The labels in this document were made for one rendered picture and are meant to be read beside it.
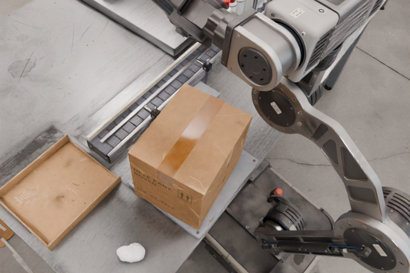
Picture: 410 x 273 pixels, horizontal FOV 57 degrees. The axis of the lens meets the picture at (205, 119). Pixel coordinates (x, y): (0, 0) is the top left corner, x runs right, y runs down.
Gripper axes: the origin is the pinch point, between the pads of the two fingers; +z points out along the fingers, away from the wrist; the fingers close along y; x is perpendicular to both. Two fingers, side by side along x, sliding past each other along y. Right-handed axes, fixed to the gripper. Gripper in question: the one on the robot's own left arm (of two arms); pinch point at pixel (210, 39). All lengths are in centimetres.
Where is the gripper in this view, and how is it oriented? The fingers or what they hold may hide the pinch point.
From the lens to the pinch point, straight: 157.6
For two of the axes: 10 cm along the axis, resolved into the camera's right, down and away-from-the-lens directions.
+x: -4.9, 8.5, 2.0
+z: 3.8, 0.0, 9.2
